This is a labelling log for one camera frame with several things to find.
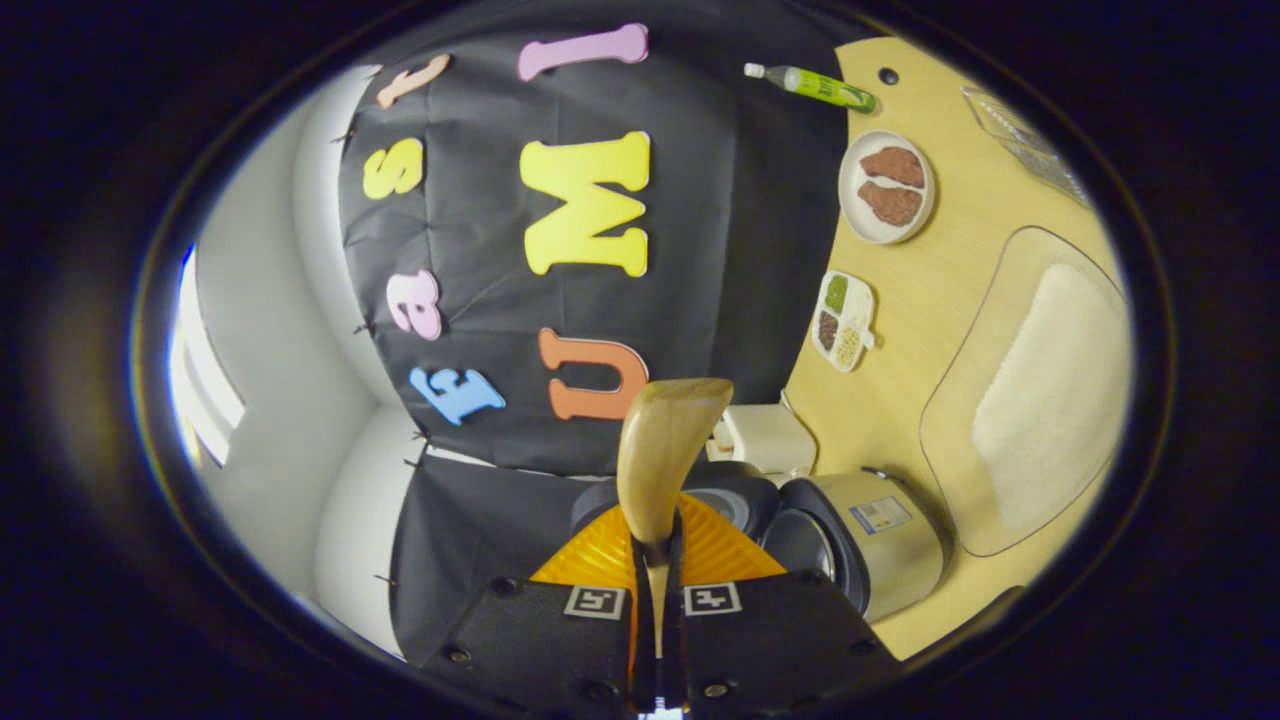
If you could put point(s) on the wooden spoon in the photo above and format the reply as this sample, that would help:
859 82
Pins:
665 450

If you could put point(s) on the green drink bottle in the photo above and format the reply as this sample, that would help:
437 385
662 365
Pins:
820 88

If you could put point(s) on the black backdrop cloth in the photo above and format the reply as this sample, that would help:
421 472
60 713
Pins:
720 250

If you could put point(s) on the brown meat piece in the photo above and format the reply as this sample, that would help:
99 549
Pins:
890 204
893 166

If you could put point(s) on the white toaster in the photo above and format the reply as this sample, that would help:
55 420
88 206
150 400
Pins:
770 440

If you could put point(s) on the white divided grain dish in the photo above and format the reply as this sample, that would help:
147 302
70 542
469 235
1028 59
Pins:
845 320

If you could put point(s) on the white round plate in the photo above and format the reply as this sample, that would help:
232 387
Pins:
850 210

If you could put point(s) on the clear plastic tray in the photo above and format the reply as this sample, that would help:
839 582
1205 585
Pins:
960 420

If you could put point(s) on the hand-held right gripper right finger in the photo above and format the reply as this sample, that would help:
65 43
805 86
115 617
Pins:
676 650

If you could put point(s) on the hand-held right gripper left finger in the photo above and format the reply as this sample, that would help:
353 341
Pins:
641 650

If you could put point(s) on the dark grey rice cooker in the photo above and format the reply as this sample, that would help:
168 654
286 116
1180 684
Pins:
890 550

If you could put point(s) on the white rice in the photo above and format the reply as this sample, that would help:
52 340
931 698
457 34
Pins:
1050 400

